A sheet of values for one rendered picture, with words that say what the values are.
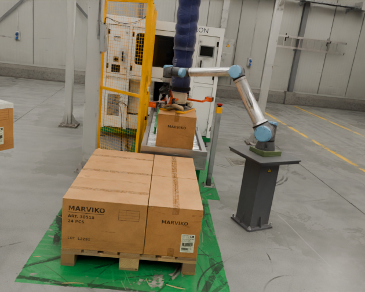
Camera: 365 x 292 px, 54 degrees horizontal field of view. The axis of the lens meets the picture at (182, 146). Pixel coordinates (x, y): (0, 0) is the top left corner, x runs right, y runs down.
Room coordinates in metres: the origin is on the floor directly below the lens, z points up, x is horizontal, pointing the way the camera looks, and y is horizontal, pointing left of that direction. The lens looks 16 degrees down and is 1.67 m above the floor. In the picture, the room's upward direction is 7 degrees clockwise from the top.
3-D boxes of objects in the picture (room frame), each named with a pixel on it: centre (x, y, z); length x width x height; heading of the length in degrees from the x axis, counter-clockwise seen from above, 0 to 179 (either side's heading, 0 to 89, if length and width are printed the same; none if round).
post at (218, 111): (4.20, -0.38, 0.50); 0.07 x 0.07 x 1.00; 4
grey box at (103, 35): (4.27, 1.04, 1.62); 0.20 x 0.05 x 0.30; 4
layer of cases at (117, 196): (2.91, 0.33, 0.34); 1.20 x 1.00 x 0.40; 4
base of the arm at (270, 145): (3.33, -0.79, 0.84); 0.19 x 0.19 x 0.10
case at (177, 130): (3.93, 0.10, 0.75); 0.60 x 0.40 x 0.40; 2
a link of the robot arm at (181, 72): (3.55, 0.12, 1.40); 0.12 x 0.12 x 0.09; 68
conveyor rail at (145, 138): (4.74, 0.49, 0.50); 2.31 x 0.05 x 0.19; 4
